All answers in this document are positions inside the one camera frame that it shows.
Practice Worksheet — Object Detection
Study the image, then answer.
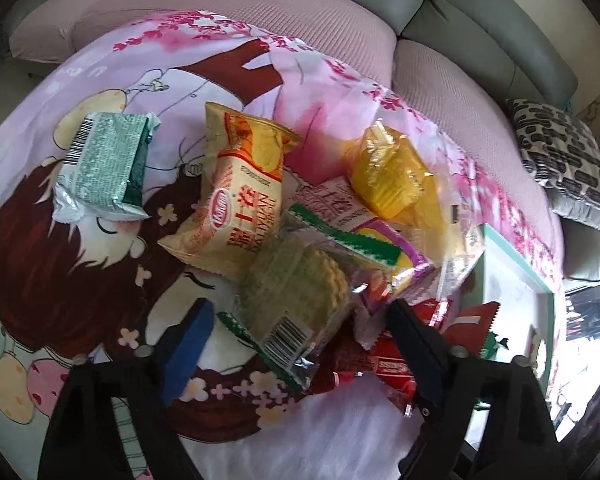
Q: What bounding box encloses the grey sofa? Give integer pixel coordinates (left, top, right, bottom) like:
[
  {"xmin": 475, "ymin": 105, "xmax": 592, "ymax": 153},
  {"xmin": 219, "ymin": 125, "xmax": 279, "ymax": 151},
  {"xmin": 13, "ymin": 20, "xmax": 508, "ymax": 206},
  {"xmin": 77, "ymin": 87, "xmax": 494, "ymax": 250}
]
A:
[{"xmin": 0, "ymin": 0, "xmax": 600, "ymax": 281}]

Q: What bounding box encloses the yellow cake packet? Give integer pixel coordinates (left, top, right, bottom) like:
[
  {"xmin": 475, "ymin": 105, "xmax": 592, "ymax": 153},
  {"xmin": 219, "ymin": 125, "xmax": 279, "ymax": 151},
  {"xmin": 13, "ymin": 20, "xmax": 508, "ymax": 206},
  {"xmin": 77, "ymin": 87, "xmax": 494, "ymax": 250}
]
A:
[{"xmin": 344, "ymin": 120, "xmax": 483, "ymax": 281}]

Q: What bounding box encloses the dark furniture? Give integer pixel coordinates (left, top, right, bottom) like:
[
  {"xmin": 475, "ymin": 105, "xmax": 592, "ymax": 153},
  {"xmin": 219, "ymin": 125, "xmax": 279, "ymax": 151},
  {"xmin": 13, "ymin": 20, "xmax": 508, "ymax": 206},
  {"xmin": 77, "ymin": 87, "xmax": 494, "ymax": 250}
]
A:
[{"xmin": 562, "ymin": 280, "xmax": 600, "ymax": 341}]

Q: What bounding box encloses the white box with teal rim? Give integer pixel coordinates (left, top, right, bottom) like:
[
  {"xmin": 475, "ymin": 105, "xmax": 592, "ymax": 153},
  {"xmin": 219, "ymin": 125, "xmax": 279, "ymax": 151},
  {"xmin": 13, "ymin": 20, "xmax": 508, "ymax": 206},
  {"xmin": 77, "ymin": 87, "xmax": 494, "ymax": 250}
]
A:
[{"xmin": 472, "ymin": 222, "xmax": 570, "ymax": 413}]

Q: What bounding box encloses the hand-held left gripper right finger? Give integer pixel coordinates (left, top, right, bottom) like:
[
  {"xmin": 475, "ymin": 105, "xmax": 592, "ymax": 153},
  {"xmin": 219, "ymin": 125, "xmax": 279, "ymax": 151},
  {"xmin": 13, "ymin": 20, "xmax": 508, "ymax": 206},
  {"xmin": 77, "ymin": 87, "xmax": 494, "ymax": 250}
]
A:
[{"xmin": 386, "ymin": 299, "xmax": 563, "ymax": 480}]

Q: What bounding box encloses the pink waffle sofa cover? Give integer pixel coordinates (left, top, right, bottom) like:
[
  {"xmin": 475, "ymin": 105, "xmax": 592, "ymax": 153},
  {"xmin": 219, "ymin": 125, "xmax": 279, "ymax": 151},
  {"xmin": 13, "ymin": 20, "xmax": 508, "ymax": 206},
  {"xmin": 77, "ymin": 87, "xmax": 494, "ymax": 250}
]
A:
[{"xmin": 7, "ymin": 0, "xmax": 566, "ymax": 241}]

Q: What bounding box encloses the green foil snack packet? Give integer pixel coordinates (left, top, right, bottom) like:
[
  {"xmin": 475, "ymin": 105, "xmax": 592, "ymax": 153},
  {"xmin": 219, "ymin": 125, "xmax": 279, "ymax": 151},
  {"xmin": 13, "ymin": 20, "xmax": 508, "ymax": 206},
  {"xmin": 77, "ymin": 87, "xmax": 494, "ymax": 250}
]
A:
[{"xmin": 51, "ymin": 112, "xmax": 162, "ymax": 223}]

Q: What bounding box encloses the clear green cracker packet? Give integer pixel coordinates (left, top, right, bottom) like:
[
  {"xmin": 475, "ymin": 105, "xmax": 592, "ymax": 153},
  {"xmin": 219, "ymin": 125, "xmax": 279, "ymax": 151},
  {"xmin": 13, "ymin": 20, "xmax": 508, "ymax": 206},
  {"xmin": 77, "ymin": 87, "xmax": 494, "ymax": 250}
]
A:
[{"xmin": 216, "ymin": 204, "xmax": 403, "ymax": 396}]

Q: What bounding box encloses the purple yellow snack packet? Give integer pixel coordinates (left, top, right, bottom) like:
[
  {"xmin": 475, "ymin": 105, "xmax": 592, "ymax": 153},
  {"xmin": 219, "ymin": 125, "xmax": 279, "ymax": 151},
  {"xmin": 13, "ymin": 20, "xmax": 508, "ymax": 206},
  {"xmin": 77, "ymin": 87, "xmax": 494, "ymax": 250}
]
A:
[{"xmin": 352, "ymin": 217, "xmax": 438, "ymax": 311}]

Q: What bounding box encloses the black white patterned pillow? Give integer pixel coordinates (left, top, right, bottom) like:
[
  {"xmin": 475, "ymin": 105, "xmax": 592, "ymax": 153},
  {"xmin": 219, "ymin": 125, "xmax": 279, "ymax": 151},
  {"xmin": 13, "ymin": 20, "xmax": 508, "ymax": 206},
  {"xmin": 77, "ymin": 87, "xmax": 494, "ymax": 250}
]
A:
[{"xmin": 505, "ymin": 97, "xmax": 600, "ymax": 201}]

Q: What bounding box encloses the pink printed blanket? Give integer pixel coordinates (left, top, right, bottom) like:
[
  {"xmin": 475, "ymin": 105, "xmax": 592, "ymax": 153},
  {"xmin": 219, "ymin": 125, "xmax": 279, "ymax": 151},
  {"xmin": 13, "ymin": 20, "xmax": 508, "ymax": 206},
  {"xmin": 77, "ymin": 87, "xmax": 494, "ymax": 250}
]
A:
[{"xmin": 0, "ymin": 10, "xmax": 568, "ymax": 480}]

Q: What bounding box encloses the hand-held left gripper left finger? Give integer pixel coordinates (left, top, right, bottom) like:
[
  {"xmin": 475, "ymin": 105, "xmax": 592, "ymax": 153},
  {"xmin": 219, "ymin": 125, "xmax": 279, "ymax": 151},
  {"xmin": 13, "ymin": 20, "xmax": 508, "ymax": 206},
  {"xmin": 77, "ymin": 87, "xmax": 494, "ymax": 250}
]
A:
[{"xmin": 37, "ymin": 298, "xmax": 216, "ymax": 480}]

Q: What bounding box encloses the grey pillow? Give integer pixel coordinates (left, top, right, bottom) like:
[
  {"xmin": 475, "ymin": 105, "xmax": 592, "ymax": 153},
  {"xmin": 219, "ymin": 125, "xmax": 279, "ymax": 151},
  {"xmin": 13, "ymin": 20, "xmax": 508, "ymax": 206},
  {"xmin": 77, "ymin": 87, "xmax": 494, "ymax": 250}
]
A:
[{"xmin": 547, "ymin": 180, "xmax": 600, "ymax": 236}]

